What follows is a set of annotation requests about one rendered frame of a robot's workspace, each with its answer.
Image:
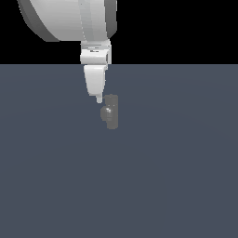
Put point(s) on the grey faucet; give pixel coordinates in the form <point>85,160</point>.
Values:
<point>111,113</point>

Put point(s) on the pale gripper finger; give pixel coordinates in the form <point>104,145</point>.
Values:
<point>99,98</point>

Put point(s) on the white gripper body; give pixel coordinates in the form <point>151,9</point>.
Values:
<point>95,69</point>

